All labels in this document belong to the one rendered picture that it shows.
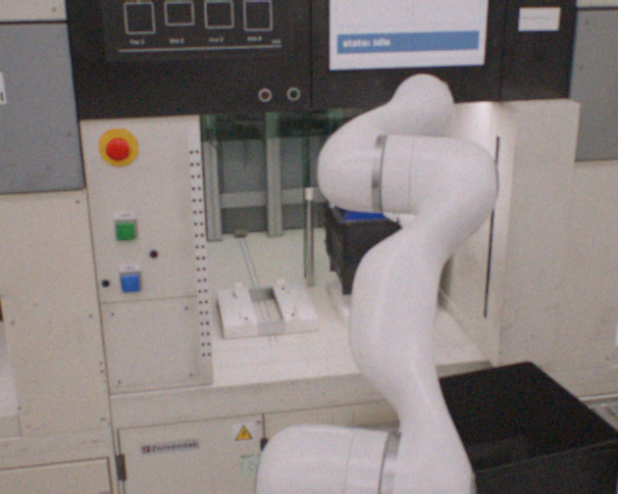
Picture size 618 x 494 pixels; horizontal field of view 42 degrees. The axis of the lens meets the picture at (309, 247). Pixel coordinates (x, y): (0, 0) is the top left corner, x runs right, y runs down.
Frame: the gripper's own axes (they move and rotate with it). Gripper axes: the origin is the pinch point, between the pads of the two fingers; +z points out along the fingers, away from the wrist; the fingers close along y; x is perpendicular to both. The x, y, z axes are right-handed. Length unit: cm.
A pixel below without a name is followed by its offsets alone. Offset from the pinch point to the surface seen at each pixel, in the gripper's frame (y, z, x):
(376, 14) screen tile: -9.4, -18.6, 36.7
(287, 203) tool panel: -13, 70, -24
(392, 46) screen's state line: -6.3, -18.6, 31.2
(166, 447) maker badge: -51, -19, -45
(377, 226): -2.8, 2.5, -9.2
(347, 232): -9.3, 2.6, -10.2
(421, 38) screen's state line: -1.2, -18.6, 32.4
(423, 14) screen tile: -1.0, -18.6, 36.5
